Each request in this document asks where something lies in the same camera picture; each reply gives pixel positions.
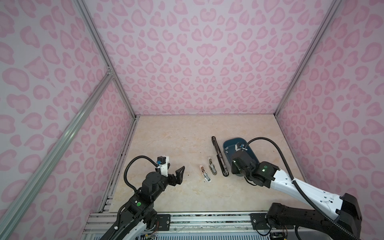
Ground pink small stapler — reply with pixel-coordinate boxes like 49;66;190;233
200;165;212;183

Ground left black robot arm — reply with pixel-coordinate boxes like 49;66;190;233
101;166;185;240

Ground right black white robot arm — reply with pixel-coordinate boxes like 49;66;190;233
229;150;362;240

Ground teal plastic tray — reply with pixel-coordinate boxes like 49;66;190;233
223;138;260;177

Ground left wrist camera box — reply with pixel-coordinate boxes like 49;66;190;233
157;156;170;177

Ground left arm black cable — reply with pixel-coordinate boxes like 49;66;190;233
123;155;158;193

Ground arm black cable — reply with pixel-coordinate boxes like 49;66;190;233
244;137;358;240
123;155;158;193

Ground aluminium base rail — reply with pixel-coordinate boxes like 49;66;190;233
80;211;340;240

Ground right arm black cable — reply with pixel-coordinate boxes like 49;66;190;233
244;137;358;240

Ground aluminium frame diagonal bar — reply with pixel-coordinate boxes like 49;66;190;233
1;73;113;240

